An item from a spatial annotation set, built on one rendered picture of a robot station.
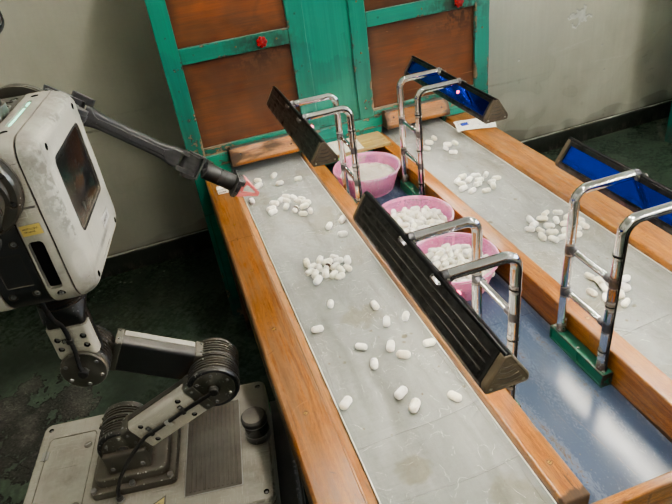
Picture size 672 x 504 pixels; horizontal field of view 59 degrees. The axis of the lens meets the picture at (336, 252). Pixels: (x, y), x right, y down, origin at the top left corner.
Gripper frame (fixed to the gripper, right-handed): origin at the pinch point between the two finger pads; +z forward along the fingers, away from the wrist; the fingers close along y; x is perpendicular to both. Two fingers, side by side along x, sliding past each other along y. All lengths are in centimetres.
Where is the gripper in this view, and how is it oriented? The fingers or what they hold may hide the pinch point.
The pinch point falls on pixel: (256, 193)
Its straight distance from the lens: 206.8
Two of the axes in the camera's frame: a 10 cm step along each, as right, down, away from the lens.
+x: -5.1, 8.1, 2.8
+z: 8.1, 3.4, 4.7
